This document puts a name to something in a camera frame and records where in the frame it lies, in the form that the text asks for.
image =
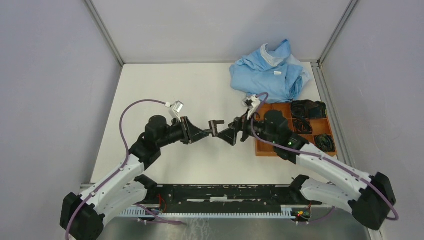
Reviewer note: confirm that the blue crumpled cloth garment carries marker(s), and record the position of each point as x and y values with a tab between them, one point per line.
276	72

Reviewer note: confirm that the white slotted cable duct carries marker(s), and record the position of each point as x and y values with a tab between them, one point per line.
138	212

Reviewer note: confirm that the dark metal faucet tee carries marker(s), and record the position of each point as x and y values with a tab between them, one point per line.
217	126

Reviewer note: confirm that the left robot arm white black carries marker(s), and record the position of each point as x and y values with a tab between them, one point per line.
85	215

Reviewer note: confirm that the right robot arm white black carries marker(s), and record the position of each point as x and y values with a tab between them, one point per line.
370	199

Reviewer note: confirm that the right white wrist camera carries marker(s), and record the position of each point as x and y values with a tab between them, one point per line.
252	103

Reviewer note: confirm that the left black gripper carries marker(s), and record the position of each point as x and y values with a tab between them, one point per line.
191	133

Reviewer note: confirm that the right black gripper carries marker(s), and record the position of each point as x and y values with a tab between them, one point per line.
240	124

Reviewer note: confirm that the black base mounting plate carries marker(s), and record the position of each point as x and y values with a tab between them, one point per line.
224	199

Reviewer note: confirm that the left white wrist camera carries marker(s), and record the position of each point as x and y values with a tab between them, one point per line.
175	110

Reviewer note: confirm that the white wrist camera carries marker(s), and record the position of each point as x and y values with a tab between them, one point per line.
252	103
175	110

